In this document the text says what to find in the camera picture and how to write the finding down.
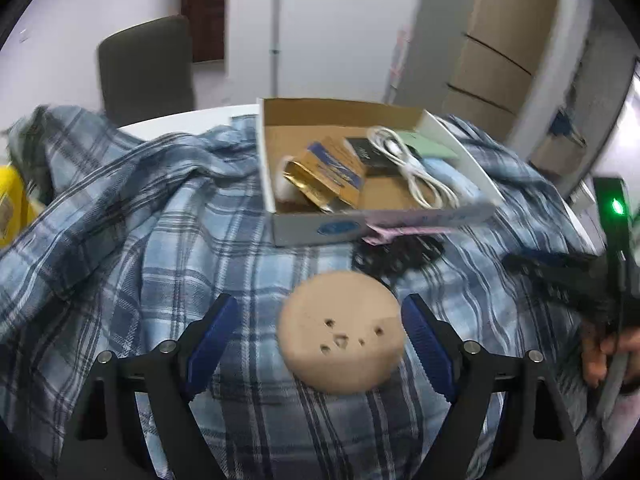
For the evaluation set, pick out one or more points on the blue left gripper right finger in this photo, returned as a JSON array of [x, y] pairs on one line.
[[435, 344]]

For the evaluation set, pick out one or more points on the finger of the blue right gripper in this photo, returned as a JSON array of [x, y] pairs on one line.
[[534, 265], [559, 258]]

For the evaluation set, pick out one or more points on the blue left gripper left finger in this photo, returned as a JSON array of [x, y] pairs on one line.
[[205, 341]]

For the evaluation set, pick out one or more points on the light blue tissue pack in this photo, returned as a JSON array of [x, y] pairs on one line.
[[467, 192]]

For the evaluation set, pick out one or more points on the green card sleeve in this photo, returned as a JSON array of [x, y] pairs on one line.
[[419, 147]]

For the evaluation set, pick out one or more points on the small black box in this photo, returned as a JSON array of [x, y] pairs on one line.
[[374, 162]]

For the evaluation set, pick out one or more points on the gold blue packet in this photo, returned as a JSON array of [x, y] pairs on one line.
[[328, 175]]

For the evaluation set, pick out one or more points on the person's right hand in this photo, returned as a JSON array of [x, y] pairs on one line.
[[596, 350]]

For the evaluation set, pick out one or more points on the pink black hair comb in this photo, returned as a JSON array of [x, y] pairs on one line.
[[387, 255]]

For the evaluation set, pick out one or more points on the blue plaid cloth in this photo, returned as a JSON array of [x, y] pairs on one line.
[[140, 238]]

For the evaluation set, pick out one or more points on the open cardboard box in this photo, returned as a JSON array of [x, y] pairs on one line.
[[412, 198]]

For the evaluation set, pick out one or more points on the gold refrigerator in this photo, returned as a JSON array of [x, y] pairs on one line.
[[475, 59]]

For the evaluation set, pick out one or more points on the yellow package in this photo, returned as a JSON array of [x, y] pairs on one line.
[[16, 210]]

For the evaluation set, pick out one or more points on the dark grey chair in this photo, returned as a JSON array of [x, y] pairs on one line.
[[146, 71]]

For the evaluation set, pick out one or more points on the dark brown door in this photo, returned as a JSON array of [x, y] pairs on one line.
[[207, 19]]

